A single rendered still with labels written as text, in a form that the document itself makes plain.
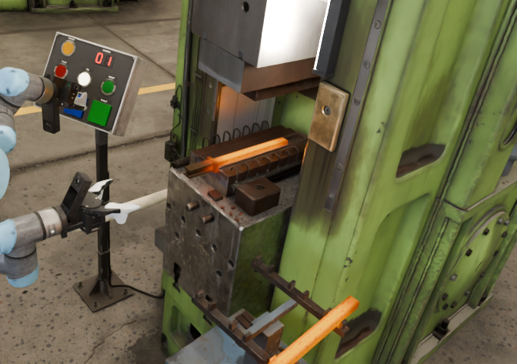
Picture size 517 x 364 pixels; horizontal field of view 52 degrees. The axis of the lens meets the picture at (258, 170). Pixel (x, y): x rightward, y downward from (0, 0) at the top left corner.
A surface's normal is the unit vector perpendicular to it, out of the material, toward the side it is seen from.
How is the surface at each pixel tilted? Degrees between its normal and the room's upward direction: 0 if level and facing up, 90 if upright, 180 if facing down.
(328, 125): 90
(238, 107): 90
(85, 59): 60
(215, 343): 0
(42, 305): 0
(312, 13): 90
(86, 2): 90
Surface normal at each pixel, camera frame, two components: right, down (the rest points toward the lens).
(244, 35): -0.74, 0.26
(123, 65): -0.26, -0.04
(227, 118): 0.66, 0.47
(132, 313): 0.14, -0.84
